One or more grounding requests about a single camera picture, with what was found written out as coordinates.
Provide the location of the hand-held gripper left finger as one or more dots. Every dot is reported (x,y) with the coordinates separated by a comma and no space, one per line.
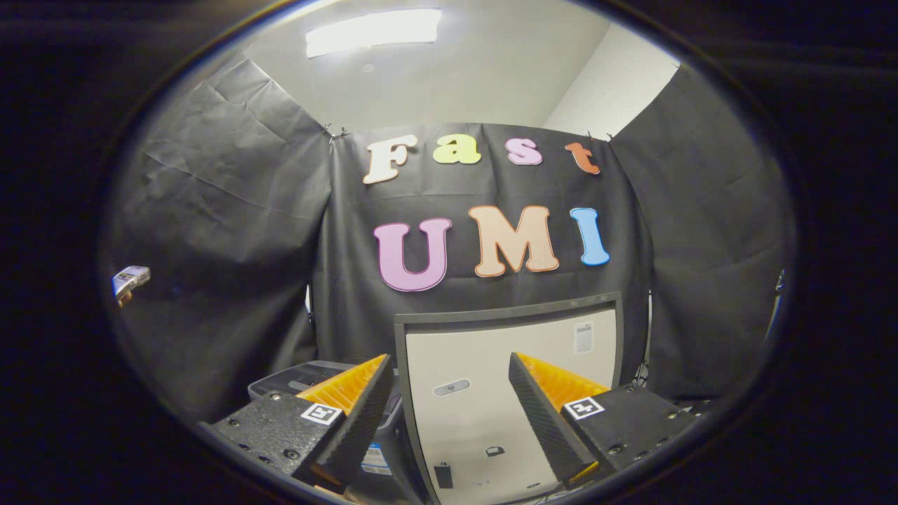
(365,414)

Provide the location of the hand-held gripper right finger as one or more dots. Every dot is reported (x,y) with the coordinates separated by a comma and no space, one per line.
(544,421)

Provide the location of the dark grey washing machine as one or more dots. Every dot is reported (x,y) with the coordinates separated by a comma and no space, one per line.
(377,459)

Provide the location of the silver handheld device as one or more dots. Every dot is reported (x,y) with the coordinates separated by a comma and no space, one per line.
(132,277)

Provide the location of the black backdrop cloth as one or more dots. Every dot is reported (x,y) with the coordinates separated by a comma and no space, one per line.
(238,210)

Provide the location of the ceiling light panel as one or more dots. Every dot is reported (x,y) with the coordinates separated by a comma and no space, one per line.
(372,31)

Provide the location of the white cabinet with grey frame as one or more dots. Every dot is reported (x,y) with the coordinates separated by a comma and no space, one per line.
(470,351)

